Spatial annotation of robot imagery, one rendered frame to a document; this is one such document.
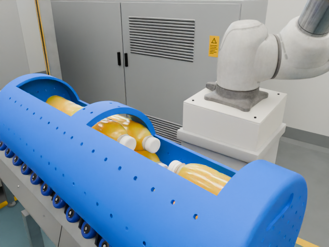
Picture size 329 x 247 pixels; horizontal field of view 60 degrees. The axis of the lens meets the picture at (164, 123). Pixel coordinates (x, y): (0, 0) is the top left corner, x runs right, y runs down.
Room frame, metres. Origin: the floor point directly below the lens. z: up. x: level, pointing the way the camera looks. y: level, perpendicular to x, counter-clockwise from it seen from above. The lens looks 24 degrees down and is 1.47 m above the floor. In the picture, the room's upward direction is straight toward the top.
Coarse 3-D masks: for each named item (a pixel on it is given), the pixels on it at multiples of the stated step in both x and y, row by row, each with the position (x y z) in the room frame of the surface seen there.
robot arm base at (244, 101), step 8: (208, 88) 1.09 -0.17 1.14; (216, 88) 1.01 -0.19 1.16; (208, 96) 1.00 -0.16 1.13; (216, 96) 0.99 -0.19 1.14; (224, 96) 0.97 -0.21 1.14; (232, 96) 0.95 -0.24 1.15; (240, 96) 0.94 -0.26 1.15; (248, 96) 0.95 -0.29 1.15; (256, 96) 0.97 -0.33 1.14; (264, 96) 1.01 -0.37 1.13; (224, 104) 0.96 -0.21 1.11; (232, 104) 0.94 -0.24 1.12; (240, 104) 0.92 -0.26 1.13; (248, 104) 0.92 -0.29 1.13
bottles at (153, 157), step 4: (140, 152) 0.66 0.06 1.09; (144, 152) 0.66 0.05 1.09; (148, 152) 0.66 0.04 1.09; (144, 156) 0.64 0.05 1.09; (148, 156) 0.64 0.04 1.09; (152, 156) 0.65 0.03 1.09; (156, 156) 0.65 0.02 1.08; (152, 160) 0.64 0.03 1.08; (156, 160) 0.64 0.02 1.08; (160, 164) 0.62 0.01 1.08; (164, 164) 0.63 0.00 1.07
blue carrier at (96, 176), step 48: (0, 96) 0.84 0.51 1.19; (48, 96) 0.96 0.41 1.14; (48, 144) 0.57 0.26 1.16; (96, 144) 0.49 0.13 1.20; (96, 192) 0.42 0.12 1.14; (144, 192) 0.37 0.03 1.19; (192, 192) 0.33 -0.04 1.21; (240, 192) 0.31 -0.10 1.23; (288, 192) 0.33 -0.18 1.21; (144, 240) 0.32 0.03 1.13; (192, 240) 0.28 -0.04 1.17; (240, 240) 0.26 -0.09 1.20; (288, 240) 0.37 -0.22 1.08
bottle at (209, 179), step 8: (176, 168) 0.51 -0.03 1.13; (184, 168) 0.50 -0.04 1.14; (192, 168) 0.49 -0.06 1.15; (200, 168) 0.48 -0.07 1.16; (208, 168) 0.48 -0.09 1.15; (184, 176) 0.48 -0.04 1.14; (192, 176) 0.47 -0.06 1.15; (200, 176) 0.46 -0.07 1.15; (208, 176) 0.46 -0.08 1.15; (216, 176) 0.45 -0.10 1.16; (224, 176) 0.45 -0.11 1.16; (200, 184) 0.45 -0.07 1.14; (208, 184) 0.44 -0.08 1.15; (216, 184) 0.44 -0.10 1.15; (224, 184) 0.43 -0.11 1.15; (216, 192) 0.42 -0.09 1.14
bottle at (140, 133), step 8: (120, 120) 0.70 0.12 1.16; (128, 120) 0.70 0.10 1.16; (128, 128) 0.66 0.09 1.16; (136, 128) 0.66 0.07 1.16; (144, 128) 0.66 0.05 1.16; (136, 136) 0.64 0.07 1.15; (144, 136) 0.64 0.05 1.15; (152, 136) 0.65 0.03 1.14; (136, 144) 0.63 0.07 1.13; (144, 144) 0.63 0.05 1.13
